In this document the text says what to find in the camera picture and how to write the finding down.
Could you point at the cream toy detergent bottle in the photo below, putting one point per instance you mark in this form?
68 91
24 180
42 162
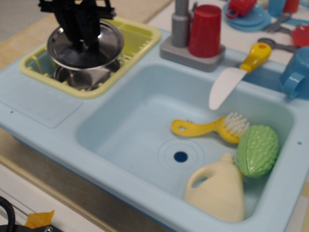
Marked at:
217 189

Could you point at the yellow plastic dish rack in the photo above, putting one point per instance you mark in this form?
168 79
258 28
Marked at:
139 39

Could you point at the grey toy fork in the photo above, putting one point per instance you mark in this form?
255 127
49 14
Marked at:
277 25

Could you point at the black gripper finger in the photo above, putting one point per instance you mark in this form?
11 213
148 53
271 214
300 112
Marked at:
89 30
68 22

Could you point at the round steel pot lid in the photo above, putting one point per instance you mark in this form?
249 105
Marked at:
106 49

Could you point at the green toy bitter gourd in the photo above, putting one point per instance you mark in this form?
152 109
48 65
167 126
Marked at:
257 151

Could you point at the yellow tape piece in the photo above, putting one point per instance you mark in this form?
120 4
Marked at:
36 220

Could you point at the red plastic mug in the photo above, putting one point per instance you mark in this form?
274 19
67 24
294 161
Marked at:
237 8

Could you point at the steel pot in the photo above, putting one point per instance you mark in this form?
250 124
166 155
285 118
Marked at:
87 80

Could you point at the red cup top right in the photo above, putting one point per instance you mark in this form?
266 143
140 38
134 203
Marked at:
291 6

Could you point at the blue plastic mug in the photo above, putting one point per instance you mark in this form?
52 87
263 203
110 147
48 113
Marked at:
294 80

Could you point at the stacked blue plastic plates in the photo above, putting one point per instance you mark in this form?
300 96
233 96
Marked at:
256 20

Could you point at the blue plastic cup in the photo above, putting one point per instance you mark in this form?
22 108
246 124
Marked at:
275 7

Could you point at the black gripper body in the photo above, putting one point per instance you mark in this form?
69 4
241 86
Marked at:
69 9

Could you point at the yellow toy dish brush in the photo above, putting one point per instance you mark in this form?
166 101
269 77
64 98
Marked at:
230 128

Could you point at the toy knife yellow handle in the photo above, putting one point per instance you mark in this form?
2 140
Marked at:
229 78

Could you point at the grey toy spoon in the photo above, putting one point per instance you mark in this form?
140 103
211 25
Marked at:
275 45

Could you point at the light blue toy sink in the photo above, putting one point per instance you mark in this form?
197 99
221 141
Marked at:
121 141

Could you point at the grey toy faucet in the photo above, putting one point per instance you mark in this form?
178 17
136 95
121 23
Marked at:
175 47

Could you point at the red plastic cup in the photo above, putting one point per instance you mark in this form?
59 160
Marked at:
204 41

